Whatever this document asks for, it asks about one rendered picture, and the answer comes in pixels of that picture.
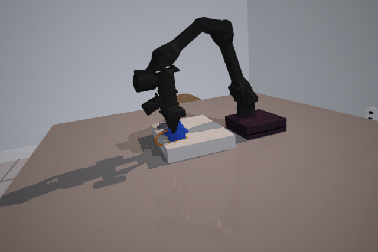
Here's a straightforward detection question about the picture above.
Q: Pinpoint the blue micro servo with orange cable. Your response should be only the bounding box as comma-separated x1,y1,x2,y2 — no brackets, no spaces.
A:
155,121,188,146

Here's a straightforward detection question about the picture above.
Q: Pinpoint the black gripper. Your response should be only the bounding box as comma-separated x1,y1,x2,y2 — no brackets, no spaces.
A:
157,87,186,134

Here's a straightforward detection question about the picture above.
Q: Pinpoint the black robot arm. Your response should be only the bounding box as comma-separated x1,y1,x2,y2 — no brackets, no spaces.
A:
133,17,258,119

